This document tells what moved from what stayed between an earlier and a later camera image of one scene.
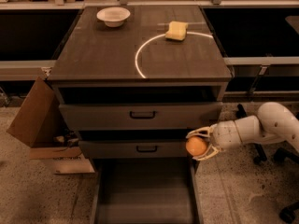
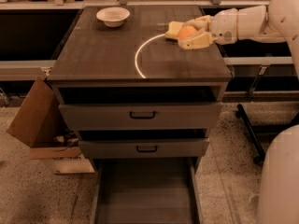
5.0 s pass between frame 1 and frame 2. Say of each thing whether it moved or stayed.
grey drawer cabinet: stayed
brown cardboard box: stayed
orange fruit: moved
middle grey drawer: stayed
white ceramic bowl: stayed
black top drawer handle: stayed
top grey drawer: stayed
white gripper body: moved
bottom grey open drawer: stayed
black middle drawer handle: stayed
